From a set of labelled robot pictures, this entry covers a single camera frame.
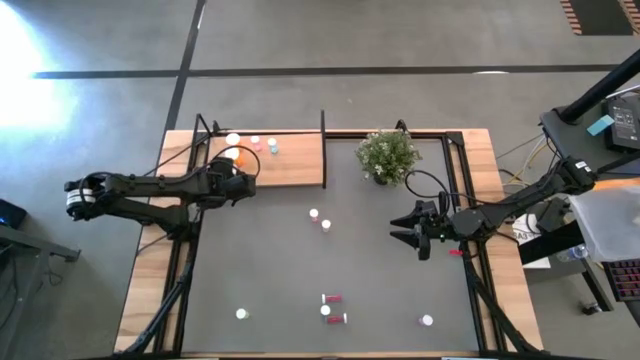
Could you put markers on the white paper sheet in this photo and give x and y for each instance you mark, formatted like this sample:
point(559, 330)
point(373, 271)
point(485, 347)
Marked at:
point(522, 235)

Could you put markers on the small blue pill bottle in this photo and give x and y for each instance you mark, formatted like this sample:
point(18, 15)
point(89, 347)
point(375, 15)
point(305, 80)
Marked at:
point(272, 142)

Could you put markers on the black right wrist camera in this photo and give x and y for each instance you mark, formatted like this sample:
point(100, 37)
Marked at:
point(423, 250)

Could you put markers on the black power adapter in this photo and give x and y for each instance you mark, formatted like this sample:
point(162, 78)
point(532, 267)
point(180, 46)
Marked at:
point(625, 125)

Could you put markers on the black aluminium rig frame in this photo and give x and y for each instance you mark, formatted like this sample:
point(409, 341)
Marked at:
point(345, 135)

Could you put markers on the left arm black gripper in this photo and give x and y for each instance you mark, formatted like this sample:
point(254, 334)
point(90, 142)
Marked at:
point(237, 187)

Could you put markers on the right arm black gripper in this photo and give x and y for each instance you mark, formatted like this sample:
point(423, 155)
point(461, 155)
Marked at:
point(437, 227)

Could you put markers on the black device with blue light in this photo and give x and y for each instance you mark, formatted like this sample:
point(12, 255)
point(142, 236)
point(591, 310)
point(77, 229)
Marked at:
point(12, 215)

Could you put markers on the dark rug with striped border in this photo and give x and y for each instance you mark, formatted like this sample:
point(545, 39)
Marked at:
point(600, 17)

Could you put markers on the clear water bottle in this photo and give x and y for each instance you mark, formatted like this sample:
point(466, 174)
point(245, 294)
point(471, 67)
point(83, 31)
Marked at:
point(572, 253)

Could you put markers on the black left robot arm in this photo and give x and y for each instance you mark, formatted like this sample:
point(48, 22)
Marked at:
point(150, 187)

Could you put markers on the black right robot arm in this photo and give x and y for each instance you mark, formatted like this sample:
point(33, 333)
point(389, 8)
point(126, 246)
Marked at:
point(500, 212)

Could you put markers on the black pole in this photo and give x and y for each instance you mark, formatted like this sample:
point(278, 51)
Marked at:
point(600, 90)

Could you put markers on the grey table mat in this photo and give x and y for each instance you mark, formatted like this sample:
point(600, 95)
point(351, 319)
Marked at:
point(280, 280)

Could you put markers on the small red clip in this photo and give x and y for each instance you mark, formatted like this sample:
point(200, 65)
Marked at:
point(455, 252)

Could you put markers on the wooden shelf board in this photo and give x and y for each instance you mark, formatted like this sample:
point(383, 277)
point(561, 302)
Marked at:
point(300, 165)

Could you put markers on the keyboard with blue keys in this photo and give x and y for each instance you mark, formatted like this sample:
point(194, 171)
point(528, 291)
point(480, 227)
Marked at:
point(625, 280)

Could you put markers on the dark side table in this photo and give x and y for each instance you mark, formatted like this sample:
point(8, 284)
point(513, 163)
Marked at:
point(575, 145)

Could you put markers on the pale yellow pill bottle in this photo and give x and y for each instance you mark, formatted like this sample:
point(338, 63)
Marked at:
point(325, 310)

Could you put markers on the black caster foot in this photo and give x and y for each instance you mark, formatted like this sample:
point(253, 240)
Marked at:
point(591, 308)

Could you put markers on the green plant in black pot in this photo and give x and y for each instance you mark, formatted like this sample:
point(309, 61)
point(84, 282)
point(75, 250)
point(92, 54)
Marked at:
point(387, 157)

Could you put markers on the black desk frame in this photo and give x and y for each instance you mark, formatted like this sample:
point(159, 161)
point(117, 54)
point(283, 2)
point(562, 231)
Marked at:
point(550, 245)

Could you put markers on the small yellow pill bottle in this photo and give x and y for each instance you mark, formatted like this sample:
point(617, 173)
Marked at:
point(242, 314)
point(326, 224)

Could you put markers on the clear plastic bag orange edge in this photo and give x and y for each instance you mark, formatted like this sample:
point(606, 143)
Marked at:
point(610, 220)

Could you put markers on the teal sticky note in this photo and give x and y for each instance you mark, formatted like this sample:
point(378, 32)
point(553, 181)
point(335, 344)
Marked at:
point(600, 125)

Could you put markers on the white cap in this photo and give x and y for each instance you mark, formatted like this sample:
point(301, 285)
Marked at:
point(426, 320)

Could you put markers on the small pink pill bottle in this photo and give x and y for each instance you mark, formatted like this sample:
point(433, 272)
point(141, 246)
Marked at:
point(255, 140)
point(313, 213)

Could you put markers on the blue bottle with red pills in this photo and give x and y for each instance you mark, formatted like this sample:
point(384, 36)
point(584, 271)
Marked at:
point(336, 320)

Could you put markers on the clear bottle with red pills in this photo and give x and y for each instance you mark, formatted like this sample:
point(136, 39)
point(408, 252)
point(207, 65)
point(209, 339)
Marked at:
point(334, 299)

